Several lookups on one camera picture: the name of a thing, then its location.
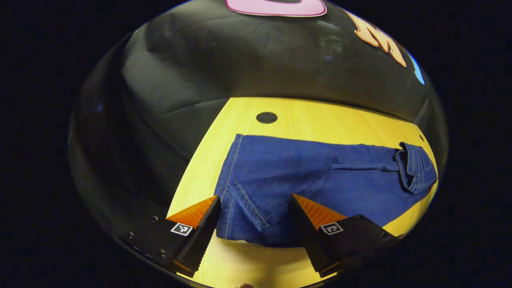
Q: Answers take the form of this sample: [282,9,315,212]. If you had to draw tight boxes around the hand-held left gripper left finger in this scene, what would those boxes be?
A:
[119,195,222,278]

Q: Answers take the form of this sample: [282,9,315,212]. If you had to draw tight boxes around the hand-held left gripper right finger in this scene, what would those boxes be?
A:
[288,193,406,278]

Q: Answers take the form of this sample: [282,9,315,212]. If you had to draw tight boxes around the blue denim jeans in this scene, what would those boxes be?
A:
[215,134,438,248]

